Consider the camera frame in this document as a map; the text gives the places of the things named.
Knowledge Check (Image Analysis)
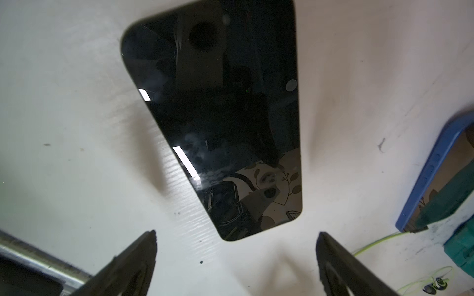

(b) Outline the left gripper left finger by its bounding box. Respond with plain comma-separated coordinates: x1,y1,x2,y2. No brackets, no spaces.
72,230,158,296

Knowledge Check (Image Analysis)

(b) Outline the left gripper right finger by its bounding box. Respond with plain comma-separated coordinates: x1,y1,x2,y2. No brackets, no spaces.
316,232,397,296

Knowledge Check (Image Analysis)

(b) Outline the green earphone cable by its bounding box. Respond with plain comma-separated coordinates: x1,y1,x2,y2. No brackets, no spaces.
351,231,412,257
395,265,456,296

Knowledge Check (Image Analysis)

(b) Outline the blue phone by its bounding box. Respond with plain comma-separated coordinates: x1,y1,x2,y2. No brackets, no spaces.
396,111,474,233

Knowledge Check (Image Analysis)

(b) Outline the black phone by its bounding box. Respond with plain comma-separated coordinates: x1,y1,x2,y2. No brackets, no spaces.
121,1,302,241

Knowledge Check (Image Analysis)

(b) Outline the green plastic tool case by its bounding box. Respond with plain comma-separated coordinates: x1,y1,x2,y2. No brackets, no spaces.
444,216,474,277

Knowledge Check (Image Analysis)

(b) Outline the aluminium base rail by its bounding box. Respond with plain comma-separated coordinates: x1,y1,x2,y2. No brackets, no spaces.
1,231,93,296

